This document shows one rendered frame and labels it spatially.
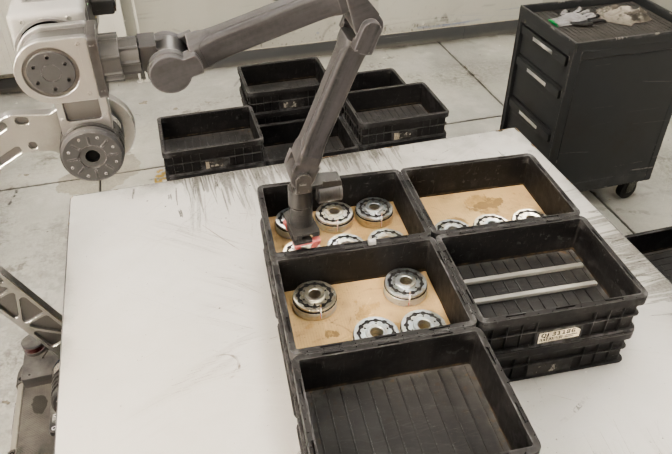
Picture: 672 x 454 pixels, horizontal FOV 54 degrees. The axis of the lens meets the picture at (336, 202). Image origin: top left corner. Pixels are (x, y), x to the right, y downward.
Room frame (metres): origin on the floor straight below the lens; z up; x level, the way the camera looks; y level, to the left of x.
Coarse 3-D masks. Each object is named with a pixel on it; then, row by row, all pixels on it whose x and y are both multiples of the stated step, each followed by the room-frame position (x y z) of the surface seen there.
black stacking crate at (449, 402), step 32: (384, 352) 0.89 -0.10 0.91; (416, 352) 0.91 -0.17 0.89; (448, 352) 0.92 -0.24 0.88; (480, 352) 0.90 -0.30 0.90; (320, 384) 0.86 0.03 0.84; (352, 384) 0.88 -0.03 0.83; (384, 384) 0.88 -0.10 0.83; (416, 384) 0.88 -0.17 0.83; (448, 384) 0.88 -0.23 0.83; (480, 384) 0.87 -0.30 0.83; (320, 416) 0.80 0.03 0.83; (352, 416) 0.80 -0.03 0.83; (384, 416) 0.80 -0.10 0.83; (416, 416) 0.80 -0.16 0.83; (448, 416) 0.80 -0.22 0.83; (480, 416) 0.80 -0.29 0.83; (512, 416) 0.75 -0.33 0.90; (320, 448) 0.73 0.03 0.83; (352, 448) 0.73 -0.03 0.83; (384, 448) 0.73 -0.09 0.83; (416, 448) 0.73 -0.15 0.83; (448, 448) 0.73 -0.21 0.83; (480, 448) 0.73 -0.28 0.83; (512, 448) 0.72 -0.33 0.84
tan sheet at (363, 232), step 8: (352, 208) 1.48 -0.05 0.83; (272, 224) 1.41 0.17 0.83; (392, 224) 1.41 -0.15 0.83; (400, 224) 1.41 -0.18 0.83; (272, 232) 1.38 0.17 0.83; (320, 232) 1.38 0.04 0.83; (344, 232) 1.38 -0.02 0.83; (352, 232) 1.38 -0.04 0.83; (360, 232) 1.38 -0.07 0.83; (368, 232) 1.38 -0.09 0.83; (400, 232) 1.38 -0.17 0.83; (280, 240) 1.34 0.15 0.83; (288, 240) 1.34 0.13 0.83; (328, 240) 1.34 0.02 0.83; (280, 248) 1.31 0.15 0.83
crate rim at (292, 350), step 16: (400, 240) 1.22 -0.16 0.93; (416, 240) 1.22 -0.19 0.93; (432, 240) 1.22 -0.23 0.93; (288, 256) 1.16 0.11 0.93; (304, 256) 1.16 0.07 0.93; (320, 256) 1.17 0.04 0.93; (448, 272) 1.11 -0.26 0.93; (464, 304) 1.02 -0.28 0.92; (288, 320) 0.96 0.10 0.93; (288, 336) 0.92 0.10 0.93; (384, 336) 0.92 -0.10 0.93; (400, 336) 0.92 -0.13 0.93; (288, 352) 0.89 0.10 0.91; (304, 352) 0.88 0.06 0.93
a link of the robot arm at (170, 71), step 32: (288, 0) 1.20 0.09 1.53; (320, 0) 1.19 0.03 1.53; (352, 0) 1.20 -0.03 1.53; (160, 32) 1.19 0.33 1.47; (192, 32) 1.18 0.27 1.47; (224, 32) 1.15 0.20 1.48; (256, 32) 1.17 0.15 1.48; (288, 32) 1.19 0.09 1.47; (160, 64) 1.10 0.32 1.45; (192, 64) 1.11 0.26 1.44
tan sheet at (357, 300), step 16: (336, 288) 1.16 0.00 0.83; (352, 288) 1.16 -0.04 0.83; (368, 288) 1.16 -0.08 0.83; (432, 288) 1.16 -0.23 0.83; (288, 304) 1.11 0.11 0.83; (352, 304) 1.11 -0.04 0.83; (368, 304) 1.11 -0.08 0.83; (384, 304) 1.11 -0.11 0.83; (432, 304) 1.11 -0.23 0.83; (304, 320) 1.06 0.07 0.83; (320, 320) 1.06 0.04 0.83; (336, 320) 1.06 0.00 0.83; (352, 320) 1.06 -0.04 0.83; (400, 320) 1.06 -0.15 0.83; (448, 320) 1.06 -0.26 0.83; (304, 336) 1.01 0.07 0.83; (320, 336) 1.01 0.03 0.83; (336, 336) 1.01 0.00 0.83; (352, 336) 1.01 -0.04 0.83
